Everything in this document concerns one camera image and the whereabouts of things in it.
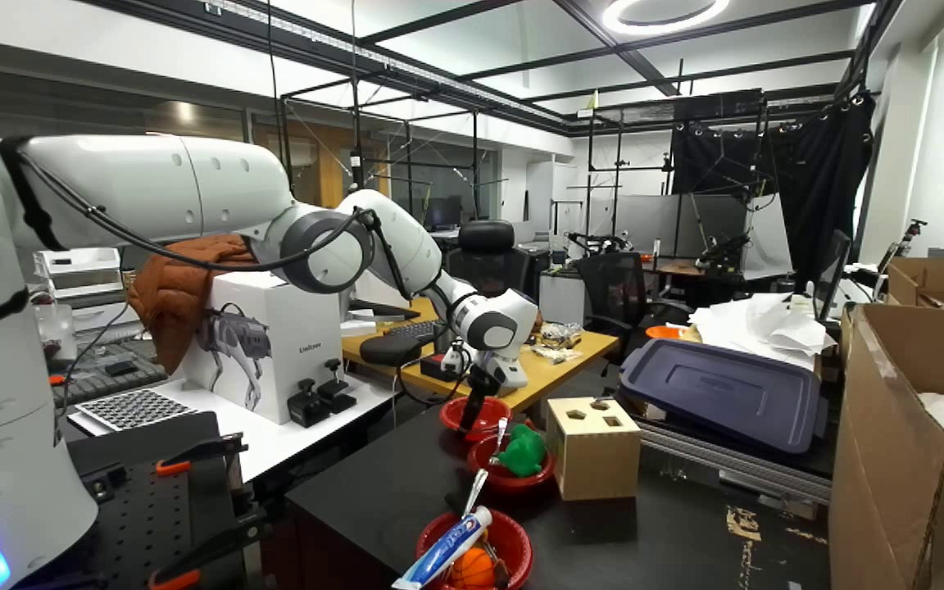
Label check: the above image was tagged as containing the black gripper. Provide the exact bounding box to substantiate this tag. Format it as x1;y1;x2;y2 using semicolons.
452;357;511;435

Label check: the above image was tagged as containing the green plush toy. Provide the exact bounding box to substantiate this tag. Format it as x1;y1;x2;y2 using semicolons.
497;422;554;483

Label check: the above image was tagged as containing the red bowl with spoon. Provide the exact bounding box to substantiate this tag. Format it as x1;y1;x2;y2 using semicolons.
465;431;559;502

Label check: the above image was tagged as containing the red bowl with toothpaste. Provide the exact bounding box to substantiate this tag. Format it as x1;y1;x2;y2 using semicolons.
416;507;538;590

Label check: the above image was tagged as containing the orange fruit toy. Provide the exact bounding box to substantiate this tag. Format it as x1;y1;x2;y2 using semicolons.
452;546;502;590

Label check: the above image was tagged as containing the orange bowl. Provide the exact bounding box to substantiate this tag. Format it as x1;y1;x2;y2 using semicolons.
643;322;702;346

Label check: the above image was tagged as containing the thin white stick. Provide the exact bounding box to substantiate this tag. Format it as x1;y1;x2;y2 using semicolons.
459;467;497;521

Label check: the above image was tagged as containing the wooden desk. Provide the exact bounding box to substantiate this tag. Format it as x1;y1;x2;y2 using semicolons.
338;300;622;417

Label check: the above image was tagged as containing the clear plastic bag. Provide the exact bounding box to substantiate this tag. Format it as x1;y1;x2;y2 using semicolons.
535;322;586;364

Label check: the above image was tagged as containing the wooden shape sorter box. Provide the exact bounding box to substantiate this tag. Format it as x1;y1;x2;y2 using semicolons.
541;394;643;504

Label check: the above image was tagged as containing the white blue toothpaste tube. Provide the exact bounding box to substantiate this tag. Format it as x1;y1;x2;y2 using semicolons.
391;504;497;590

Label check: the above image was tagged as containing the black game controller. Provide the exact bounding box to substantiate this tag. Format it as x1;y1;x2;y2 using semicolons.
285;373;361;431

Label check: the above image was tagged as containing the black office chair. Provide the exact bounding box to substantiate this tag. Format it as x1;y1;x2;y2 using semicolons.
452;220;538;316

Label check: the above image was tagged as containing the white workbench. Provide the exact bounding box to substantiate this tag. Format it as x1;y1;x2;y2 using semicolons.
66;364;402;484

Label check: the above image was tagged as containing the white box with dog print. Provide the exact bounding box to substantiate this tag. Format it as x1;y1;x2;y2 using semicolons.
182;270;348;427

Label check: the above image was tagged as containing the brown cloth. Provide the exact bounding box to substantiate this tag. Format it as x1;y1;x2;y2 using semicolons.
124;232;262;373

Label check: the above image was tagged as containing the black clamp rack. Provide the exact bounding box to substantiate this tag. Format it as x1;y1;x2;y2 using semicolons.
58;409;269;590

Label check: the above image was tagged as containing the white printer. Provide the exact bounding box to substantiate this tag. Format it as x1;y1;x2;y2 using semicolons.
33;244;129;335

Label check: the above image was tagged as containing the black curtain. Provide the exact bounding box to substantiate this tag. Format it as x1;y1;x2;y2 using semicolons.
670;93;878;290

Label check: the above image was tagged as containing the large brown cardboard box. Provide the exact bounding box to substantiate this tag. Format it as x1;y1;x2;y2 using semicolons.
825;303;944;590

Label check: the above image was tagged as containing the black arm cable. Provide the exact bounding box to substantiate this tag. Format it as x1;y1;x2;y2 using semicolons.
0;134;465;333

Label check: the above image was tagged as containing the round ceiling ring light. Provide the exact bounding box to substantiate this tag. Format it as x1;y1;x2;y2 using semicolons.
600;0;735;40

